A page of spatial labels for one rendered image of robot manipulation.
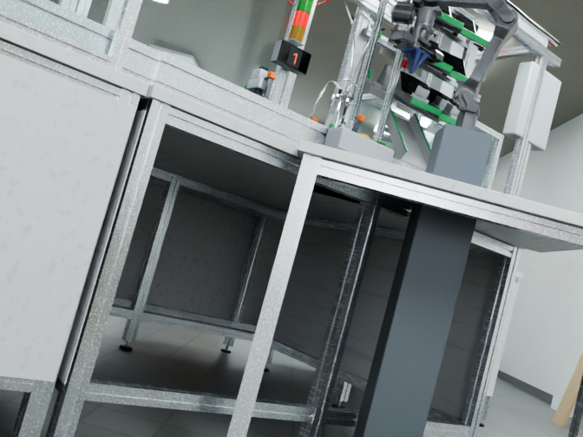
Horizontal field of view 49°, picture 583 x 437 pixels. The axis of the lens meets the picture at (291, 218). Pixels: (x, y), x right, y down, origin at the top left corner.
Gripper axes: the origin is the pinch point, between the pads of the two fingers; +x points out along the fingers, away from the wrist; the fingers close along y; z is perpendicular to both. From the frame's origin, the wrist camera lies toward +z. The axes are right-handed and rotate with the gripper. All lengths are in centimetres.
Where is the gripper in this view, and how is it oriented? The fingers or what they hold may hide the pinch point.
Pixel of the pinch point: (413, 62)
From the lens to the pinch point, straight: 208.5
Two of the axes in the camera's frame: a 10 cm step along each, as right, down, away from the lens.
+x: -2.6, 9.6, -0.8
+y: -7.7, -2.6, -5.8
